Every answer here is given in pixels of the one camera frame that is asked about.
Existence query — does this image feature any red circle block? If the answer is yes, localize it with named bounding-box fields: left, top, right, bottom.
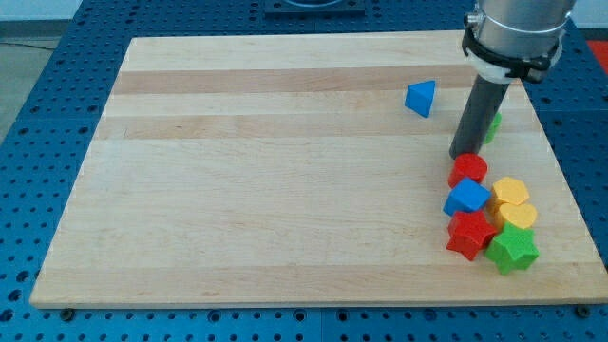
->
left=447, top=153, right=488, bottom=188

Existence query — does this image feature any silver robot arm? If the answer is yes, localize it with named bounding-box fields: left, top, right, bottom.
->
left=462, top=0, right=576, bottom=85

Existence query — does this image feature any green circle block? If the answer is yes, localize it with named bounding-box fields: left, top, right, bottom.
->
left=484, top=112, right=502, bottom=144

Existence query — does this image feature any wooden board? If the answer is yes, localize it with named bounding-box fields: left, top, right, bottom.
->
left=29, top=30, right=607, bottom=309

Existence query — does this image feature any blue triangle block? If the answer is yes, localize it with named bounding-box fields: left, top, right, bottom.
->
left=405, top=80, right=436, bottom=118

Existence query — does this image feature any blue cube block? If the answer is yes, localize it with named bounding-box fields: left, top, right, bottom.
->
left=443, top=178, right=491, bottom=216

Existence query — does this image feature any red star block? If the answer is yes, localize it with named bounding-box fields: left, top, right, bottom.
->
left=446, top=210, right=498, bottom=261

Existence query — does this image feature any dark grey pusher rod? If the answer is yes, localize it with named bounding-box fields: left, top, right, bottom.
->
left=449, top=75, right=509, bottom=160

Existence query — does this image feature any yellow heart block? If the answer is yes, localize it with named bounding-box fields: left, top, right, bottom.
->
left=493, top=203, right=538, bottom=230

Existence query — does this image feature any yellow hexagon block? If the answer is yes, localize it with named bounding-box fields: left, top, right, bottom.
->
left=486, top=177, right=530, bottom=213

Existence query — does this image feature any green star block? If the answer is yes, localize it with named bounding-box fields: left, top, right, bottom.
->
left=484, top=222, right=541, bottom=275

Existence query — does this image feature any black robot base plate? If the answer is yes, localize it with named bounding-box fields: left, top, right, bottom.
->
left=263, top=0, right=366, bottom=17

